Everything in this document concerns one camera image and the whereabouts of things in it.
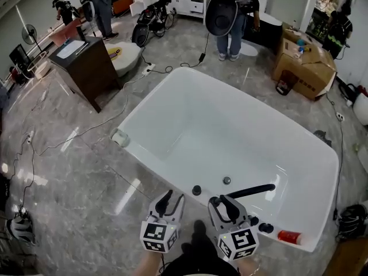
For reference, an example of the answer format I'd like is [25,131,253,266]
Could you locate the small cardboard box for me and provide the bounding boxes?
[281,22,315,43]

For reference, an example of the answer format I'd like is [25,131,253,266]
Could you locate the person's left forearm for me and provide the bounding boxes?
[132,250,165,276]

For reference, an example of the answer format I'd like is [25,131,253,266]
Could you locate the black bathtub faucet spout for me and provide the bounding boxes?
[214,183,276,207]

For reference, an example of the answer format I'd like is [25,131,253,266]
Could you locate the person's black trousers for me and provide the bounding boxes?
[160,219,241,276]

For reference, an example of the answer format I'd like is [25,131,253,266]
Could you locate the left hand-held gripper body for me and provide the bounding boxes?
[140,208,185,254]

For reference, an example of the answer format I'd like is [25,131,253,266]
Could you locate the black standing fan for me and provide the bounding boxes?
[21,24,49,58]

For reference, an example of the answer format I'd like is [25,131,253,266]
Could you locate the black and white shoes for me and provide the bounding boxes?
[5,208,37,246]

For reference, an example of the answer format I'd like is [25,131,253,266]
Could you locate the white power cable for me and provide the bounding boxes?
[27,67,150,158]

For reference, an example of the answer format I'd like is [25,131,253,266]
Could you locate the black backpack rig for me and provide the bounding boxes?
[131,0,177,48]

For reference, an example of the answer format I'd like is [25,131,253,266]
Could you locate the black monitor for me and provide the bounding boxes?
[9,43,30,70]

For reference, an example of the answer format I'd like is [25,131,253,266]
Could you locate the black power adapter cable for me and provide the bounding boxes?
[163,32,210,75]

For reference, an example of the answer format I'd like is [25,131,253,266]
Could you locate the person's right forearm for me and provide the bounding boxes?
[237,258,261,276]

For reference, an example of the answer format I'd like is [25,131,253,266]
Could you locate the red bottle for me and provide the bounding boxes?
[277,230,302,245]

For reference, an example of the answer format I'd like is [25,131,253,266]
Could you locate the large cardboard box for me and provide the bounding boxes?
[273,37,338,101]

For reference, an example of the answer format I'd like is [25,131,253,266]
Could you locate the white paper sheet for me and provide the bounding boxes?
[55,39,89,59]

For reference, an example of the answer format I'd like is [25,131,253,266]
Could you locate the orange box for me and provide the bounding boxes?
[111,0,134,19]

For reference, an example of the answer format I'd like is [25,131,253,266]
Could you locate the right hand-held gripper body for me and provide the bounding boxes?
[207,207,260,262]

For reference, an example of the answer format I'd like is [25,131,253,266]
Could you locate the dark wooden cabinet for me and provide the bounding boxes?
[48,36,122,114]

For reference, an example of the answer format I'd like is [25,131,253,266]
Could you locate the white ring stand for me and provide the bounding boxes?
[26,51,52,79]

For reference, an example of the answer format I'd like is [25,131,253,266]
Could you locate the white bathtub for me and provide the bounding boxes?
[110,66,340,253]

